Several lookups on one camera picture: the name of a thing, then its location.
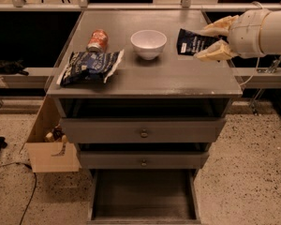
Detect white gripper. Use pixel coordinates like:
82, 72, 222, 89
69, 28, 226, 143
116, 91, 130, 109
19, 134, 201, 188
195, 9, 270, 62

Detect dark blue rxbar wrapper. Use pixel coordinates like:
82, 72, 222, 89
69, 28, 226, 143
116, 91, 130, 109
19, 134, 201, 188
176, 29, 219, 56

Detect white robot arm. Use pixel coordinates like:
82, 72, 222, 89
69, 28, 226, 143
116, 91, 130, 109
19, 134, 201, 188
195, 8, 281, 61

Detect grey drawer cabinet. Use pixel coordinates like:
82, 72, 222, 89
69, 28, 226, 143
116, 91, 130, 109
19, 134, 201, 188
48, 10, 242, 171

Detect grey top drawer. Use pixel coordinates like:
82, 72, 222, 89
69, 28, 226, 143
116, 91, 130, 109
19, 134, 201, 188
60, 118, 226, 143

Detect grey middle drawer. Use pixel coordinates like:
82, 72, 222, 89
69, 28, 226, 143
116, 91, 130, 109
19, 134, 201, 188
79, 151, 209, 170

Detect grey open bottom drawer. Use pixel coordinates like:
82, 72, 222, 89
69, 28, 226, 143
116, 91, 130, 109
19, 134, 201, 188
87, 170, 201, 225

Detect white bowl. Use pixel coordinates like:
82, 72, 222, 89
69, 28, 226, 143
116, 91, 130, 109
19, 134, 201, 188
130, 30, 167, 60

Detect orange soda can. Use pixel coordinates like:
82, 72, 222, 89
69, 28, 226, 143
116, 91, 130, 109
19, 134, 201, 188
86, 29, 109, 53

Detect blue chip bag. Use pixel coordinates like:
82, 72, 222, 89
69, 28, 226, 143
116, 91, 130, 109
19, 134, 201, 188
56, 50, 125, 87

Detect items inside cardboard box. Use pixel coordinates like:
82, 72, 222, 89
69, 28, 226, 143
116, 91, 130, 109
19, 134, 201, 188
44, 125, 67, 143

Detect cardboard box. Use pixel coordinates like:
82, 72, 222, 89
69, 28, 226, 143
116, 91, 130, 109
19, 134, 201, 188
25, 97, 80, 173

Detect white hanging cable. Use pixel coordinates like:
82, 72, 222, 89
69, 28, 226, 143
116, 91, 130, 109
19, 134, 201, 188
239, 0, 269, 87

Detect metal bracket strut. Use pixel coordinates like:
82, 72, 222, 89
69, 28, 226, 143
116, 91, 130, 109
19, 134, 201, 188
245, 55, 281, 115

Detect black object on rail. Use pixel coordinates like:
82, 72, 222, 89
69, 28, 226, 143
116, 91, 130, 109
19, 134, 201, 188
0, 60, 29, 76

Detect black floor cable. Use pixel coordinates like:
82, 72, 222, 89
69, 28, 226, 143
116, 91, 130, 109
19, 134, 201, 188
0, 161, 37, 225

